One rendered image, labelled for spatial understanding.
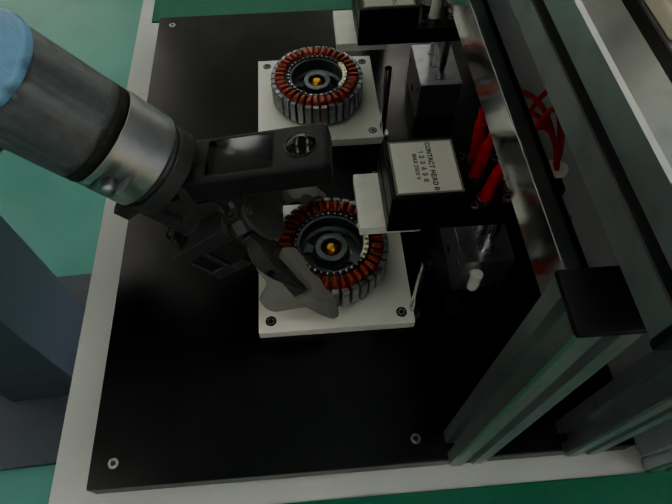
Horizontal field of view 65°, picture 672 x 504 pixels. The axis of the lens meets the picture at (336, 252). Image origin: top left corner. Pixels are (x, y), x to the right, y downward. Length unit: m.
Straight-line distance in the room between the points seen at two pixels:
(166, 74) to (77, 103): 0.42
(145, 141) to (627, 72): 0.29
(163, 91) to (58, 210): 1.03
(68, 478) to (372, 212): 0.35
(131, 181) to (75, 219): 1.31
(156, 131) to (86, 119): 0.05
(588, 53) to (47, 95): 0.29
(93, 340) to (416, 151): 0.37
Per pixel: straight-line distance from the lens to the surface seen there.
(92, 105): 0.38
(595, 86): 0.25
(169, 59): 0.81
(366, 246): 0.51
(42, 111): 0.37
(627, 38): 0.25
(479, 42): 0.37
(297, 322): 0.51
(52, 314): 1.25
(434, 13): 0.62
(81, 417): 0.57
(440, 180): 0.43
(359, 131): 0.66
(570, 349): 0.25
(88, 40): 2.29
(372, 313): 0.52
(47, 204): 1.78
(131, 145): 0.39
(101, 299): 0.61
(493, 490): 0.52
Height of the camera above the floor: 1.25
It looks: 58 degrees down
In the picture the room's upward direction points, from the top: straight up
